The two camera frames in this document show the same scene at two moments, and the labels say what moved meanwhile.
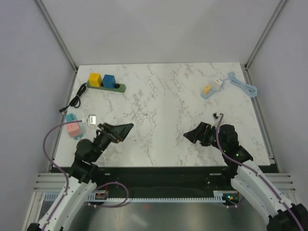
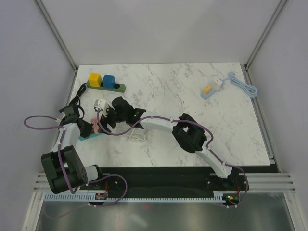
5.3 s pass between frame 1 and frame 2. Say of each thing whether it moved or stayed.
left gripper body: moved
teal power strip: moved
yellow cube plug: stayed
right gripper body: moved
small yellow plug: stayed
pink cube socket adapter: moved
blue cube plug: stayed
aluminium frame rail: stayed
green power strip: stayed
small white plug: stayed
